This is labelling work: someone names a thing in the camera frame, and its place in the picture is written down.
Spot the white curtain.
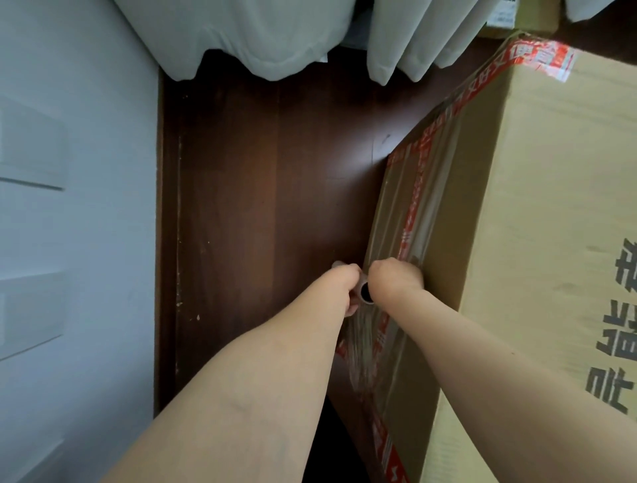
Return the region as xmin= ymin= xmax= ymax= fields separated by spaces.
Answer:
xmin=110 ymin=0 xmax=637 ymax=86

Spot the clear packing tape roll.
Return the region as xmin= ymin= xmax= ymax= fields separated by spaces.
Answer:
xmin=350 ymin=279 xmax=375 ymax=306

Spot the person's right hand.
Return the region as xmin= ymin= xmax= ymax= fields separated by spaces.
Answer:
xmin=367 ymin=258 xmax=425 ymax=305

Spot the person's left forearm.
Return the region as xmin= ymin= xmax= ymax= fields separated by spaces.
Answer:
xmin=99 ymin=270 xmax=350 ymax=483

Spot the small cardboard box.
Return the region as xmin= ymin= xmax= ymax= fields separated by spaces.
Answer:
xmin=475 ymin=0 xmax=565 ymax=40

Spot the person's left hand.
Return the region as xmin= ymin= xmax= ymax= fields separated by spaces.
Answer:
xmin=318 ymin=262 xmax=362 ymax=317

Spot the person's right forearm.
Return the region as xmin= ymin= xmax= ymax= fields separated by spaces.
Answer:
xmin=374 ymin=287 xmax=637 ymax=483

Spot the large taped cardboard box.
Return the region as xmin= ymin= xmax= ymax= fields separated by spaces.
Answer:
xmin=334 ymin=31 xmax=637 ymax=483

